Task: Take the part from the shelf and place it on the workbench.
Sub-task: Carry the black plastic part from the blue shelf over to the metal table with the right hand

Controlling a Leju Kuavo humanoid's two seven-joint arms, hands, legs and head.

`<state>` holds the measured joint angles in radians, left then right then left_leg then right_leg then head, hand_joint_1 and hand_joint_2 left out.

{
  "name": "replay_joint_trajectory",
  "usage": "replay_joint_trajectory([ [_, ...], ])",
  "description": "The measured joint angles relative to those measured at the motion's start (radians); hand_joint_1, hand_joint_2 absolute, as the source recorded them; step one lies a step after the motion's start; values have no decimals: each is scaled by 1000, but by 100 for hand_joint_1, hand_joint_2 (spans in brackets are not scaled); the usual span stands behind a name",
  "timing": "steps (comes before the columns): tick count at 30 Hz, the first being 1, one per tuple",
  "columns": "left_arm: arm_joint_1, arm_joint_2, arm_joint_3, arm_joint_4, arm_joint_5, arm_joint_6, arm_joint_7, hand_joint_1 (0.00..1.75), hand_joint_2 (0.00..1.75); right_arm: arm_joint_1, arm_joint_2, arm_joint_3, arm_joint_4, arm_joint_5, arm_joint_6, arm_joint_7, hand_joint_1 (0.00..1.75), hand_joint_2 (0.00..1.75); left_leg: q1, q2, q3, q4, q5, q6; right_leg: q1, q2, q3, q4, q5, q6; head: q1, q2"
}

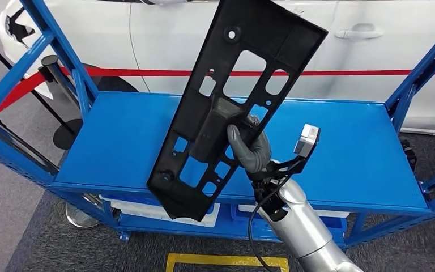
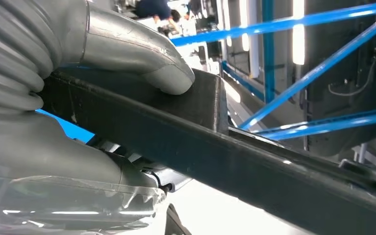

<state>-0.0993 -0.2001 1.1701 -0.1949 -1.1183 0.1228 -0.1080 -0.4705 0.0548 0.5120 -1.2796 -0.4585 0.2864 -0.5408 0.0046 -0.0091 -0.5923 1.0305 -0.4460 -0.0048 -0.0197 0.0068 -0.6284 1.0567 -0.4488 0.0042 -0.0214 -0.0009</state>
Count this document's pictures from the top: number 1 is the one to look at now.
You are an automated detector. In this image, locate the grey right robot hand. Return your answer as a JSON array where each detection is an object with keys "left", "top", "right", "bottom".
[{"left": 227, "top": 113, "right": 272, "bottom": 174}]

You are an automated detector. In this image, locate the black plastic plate frame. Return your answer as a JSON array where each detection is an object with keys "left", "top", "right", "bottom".
[{"left": 146, "top": 0, "right": 329, "bottom": 223}]

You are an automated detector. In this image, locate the white plastic bin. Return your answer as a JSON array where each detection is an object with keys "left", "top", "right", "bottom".
[
  {"left": 99, "top": 194, "right": 221, "bottom": 228},
  {"left": 238, "top": 204, "right": 349, "bottom": 219}
]

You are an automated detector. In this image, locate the red barrier belt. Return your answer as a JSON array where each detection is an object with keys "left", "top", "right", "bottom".
[{"left": 0, "top": 66, "right": 435, "bottom": 115}]

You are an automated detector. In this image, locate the white car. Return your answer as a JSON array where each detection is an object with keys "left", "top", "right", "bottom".
[{"left": 0, "top": 0, "right": 435, "bottom": 136}]

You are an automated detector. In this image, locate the black car wheel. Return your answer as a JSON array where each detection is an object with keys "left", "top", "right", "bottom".
[{"left": 82, "top": 62, "right": 139, "bottom": 93}]

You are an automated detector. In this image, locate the car headlight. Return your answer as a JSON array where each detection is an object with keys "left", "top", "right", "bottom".
[{"left": 4, "top": 7, "right": 36, "bottom": 48}]

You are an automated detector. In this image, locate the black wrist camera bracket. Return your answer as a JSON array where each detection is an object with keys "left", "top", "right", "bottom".
[{"left": 253, "top": 148, "right": 314, "bottom": 185}]

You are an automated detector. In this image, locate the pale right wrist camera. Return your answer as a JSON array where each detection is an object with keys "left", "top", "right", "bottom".
[{"left": 293, "top": 124, "right": 321, "bottom": 159}]

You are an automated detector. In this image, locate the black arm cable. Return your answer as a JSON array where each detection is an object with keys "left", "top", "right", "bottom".
[{"left": 247, "top": 176, "right": 291, "bottom": 272}]

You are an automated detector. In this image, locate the white car door handle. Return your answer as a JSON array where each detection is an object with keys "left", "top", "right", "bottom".
[{"left": 334, "top": 23, "right": 385, "bottom": 40}]

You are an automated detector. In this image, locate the black stanchion post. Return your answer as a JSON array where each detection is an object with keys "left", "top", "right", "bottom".
[{"left": 0, "top": 29, "right": 84, "bottom": 150}]

